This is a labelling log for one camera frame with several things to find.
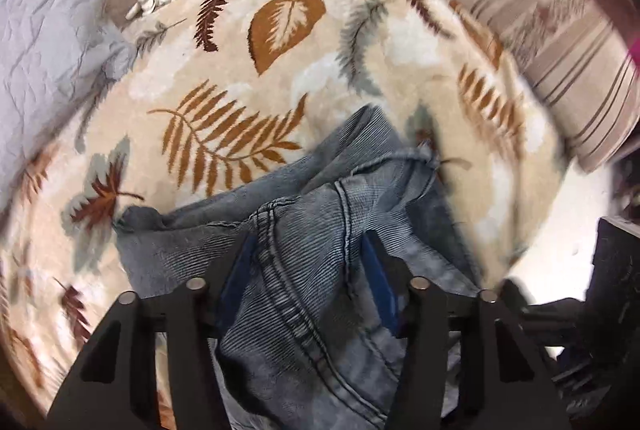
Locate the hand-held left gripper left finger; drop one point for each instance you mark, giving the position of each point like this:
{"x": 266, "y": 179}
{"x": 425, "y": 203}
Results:
{"x": 235, "y": 280}

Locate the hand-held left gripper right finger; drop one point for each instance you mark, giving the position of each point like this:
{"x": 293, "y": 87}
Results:
{"x": 381, "y": 282}

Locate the blue denim jeans pants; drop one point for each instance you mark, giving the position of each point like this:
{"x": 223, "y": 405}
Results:
{"x": 310, "y": 235}

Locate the beige leaf-print blanket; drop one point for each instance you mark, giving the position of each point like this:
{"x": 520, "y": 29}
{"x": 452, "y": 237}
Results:
{"x": 225, "y": 60}

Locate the beige brown striped pillow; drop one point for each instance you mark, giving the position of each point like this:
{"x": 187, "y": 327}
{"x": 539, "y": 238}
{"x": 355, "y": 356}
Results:
{"x": 525, "y": 10}

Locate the grey quilted bedspread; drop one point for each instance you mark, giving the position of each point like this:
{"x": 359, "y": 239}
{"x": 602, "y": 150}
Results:
{"x": 45, "y": 35}

